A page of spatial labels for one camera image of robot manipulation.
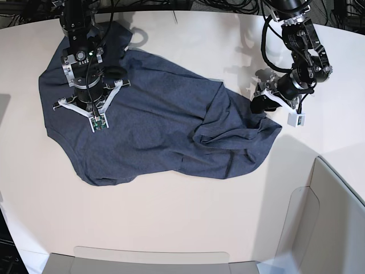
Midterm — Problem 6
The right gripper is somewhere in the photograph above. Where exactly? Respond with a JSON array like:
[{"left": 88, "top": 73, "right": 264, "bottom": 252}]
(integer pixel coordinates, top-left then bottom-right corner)
[{"left": 73, "top": 84, "right": 107, "bottom": 111}]

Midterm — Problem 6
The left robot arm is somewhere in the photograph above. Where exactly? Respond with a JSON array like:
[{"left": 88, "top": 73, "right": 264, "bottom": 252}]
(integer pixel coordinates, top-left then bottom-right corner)
[{"left": 250, "top": 1, "right": 332, "bottom": 114}]

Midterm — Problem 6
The grey panel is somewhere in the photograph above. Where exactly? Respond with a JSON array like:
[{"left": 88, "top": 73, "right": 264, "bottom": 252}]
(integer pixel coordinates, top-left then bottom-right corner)
[
  {"left": 273, "top": 158, "right": 364, "bottom": 273},
  {"left": 43, "top": 246, "right": 259, "bottom": 274}
]

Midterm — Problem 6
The dark blue t-shirt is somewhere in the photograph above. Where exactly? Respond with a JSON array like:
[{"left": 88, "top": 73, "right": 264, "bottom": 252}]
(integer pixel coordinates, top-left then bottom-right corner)
[{"left": 39, "top": 22, "right": 282, "bottom": 186}]

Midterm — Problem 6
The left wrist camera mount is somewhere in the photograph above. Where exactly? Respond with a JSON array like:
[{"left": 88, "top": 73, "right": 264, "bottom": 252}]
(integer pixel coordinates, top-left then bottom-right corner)
[{"left": 254, "top": 82, "right": 314, "bottom": 127}]

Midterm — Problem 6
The grey panel at bottom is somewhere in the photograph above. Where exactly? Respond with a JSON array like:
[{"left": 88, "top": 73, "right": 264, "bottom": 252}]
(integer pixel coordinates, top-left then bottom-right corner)
[{"left": 43, "top": 246, "right": 259, "bottom": 274}]

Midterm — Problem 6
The grey panel at right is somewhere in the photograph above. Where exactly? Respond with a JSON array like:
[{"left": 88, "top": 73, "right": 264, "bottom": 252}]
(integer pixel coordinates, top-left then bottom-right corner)
[{"left": 273, "top": 158, "right": 364, "bottom": 273}]

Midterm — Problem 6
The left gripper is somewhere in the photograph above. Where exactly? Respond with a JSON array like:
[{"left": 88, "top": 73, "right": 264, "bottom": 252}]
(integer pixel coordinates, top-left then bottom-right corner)
[{"left": 250, "top": 71, "right": 310, "bottom": 114}]

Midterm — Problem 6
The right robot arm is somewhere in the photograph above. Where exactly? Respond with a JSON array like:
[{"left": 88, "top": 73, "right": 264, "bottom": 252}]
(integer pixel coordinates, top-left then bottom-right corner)
[{"left": 52, "top": 1, "right": 127, "bottom": 115}]

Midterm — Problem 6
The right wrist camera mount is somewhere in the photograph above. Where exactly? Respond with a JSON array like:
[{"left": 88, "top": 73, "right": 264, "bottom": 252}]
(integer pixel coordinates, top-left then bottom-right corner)
[{"left": 52, "top": 79, "right": 131, "bottom": 132}]

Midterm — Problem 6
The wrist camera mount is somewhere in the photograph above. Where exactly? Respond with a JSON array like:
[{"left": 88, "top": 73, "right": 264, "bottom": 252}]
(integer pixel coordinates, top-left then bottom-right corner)
[
  {"left": 254, "top": 82, "right": 314, "bottom": 127},
  {"left": 52, "top": 79, "right": 131, "bottom": 132}
]

